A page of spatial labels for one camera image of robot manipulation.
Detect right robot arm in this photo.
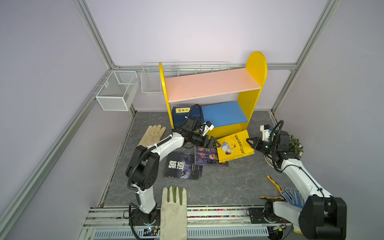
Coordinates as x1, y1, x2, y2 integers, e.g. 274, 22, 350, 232
247, 125, 347, 240

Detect beige cloth glove on table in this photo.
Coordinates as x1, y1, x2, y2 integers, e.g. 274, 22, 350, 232
138, 125, 167, 147

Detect purple portrait cover book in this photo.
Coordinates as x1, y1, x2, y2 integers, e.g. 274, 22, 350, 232
195, 146, 229, 167

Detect yellow handled pliers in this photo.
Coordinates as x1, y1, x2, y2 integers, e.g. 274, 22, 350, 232
259, 175, 285, 201

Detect white green work glove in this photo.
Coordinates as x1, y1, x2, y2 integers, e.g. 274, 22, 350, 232
160, 186, 188, 240

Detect yellow cartoon book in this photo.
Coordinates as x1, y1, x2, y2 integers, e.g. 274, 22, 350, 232
217, 130, 255, 163

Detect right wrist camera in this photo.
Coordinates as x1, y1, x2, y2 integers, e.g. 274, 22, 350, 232
260, 125, 274, 142

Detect potted green plant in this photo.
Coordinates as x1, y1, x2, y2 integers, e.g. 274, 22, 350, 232
264, 135, 304, 168

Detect white mesh box basket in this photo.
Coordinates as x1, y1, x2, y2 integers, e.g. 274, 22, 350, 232
96, 71, 140, 112

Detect dark book under yellow book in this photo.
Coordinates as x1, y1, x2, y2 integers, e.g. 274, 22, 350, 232
164, 152, 203, 180

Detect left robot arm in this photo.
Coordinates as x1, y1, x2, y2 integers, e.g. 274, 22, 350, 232
126, 117, 220, 224

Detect blue dotted work glove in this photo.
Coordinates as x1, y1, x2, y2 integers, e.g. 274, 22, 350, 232
280, 187, 306, 235

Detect yellow wooden bookshelf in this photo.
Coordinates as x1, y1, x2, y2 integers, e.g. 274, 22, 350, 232
159, 52, 268, 139

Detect white wire wall basket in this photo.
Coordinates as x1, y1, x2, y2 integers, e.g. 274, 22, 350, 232
141, 62, 231, 94

